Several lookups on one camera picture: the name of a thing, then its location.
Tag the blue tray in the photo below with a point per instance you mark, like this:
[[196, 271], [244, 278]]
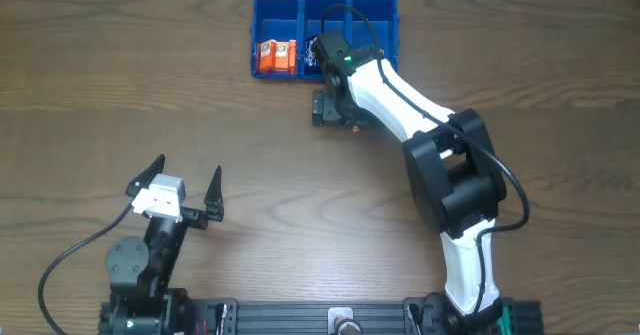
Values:
[[275, 25]]

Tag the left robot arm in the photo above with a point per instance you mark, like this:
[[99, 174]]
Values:
[[127, 265]]

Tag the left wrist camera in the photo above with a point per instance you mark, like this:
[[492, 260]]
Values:
[[161, 197]]

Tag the mounting rail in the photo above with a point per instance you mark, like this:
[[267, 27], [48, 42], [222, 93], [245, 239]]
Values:
[[300, 317]]

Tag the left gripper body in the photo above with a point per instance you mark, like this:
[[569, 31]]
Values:
[[196, 217]]

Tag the blue candy pack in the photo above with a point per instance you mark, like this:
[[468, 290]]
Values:
[[311, 55]]

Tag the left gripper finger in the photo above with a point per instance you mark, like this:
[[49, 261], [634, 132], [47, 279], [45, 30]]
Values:
[[150, 170], [215, 195]]

